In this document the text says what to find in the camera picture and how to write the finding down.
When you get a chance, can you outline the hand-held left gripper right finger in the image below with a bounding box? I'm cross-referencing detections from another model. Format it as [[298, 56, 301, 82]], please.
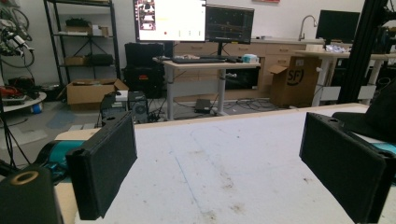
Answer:
[[299, 111, 396, 224]]

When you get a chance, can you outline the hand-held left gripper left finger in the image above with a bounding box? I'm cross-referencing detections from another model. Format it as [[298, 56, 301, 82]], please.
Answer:
[[65, 111, 138, 221]]

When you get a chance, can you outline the dark cloth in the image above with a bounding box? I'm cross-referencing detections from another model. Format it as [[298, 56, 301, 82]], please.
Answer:
[[332, 78, 396, 144]]

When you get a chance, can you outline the black computer tower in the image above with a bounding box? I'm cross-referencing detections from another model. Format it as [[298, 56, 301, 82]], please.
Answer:
[[128, 91, 149, 124]]

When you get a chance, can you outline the small white box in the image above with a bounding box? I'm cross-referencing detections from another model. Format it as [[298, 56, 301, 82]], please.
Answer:
[[115, 90, 130, 103]]

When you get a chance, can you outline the open cardboard box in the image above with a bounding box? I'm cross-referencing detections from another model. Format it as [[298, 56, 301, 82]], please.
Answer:
[[57, 77, 130, 111]]

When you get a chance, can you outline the tall printed cardboard box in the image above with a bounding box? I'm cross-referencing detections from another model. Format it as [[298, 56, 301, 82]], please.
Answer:
[[268, 56, 322, 108]]

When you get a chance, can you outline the black hard case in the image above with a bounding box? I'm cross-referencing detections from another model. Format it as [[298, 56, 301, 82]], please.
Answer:
[[124, 42, 165, 68], [122, 65, 166, 99]]

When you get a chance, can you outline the round white table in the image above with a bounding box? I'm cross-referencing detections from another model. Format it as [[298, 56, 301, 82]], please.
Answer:
[[0, 91, 48, 114]]

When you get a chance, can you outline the white standing table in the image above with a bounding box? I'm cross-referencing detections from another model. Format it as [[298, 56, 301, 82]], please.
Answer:
[[293, 49, 396, 107]]

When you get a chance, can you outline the black bag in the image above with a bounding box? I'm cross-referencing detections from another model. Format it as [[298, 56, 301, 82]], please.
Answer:
[[85, 53, 115, 67]]

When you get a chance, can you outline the black metal shelf rack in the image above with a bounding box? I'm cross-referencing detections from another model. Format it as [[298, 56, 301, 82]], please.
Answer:
[[43, 0, 121, 88]]

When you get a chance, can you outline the wooden cabinet counter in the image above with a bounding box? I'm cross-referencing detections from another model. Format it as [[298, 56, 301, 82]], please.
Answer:
[[173, 37, 325, 103]]

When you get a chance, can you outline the black switched-off monitor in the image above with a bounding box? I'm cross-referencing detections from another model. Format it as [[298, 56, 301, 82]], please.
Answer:
[[315, 9, 361, 45]]

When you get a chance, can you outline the metal faucet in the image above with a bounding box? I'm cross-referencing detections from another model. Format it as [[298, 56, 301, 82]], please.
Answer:
[[298, 14, 318, 42]]

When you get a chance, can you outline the teal tissue box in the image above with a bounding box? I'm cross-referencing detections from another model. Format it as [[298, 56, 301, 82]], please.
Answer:
[[242, 53, 260, 64]]

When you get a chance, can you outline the black keyboard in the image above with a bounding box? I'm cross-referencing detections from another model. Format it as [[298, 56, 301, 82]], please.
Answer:
[[172, 57, 227, 65]]

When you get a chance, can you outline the white-legged office desk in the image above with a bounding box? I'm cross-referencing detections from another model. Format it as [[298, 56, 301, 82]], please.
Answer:
[[162, 59, 262, 121]]

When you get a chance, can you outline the large bright monitor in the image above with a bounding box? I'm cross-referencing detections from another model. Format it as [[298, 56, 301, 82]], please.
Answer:
[[133, 0, 207, 43]]

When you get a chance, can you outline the dark wide monitor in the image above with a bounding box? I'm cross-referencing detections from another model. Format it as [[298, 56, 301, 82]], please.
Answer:
[[205, 4, 255, 58]]

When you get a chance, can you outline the black aluminium frame post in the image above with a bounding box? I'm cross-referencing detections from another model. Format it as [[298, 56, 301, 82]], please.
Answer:
[[337, 0, 389, 105]]

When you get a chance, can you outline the black box on floor cables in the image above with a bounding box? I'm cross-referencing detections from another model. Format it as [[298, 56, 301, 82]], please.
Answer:
[[194, 98, 214, 114]]

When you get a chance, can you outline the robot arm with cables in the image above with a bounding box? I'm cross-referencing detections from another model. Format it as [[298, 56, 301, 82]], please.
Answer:
[[0, 0, 36, 70]]

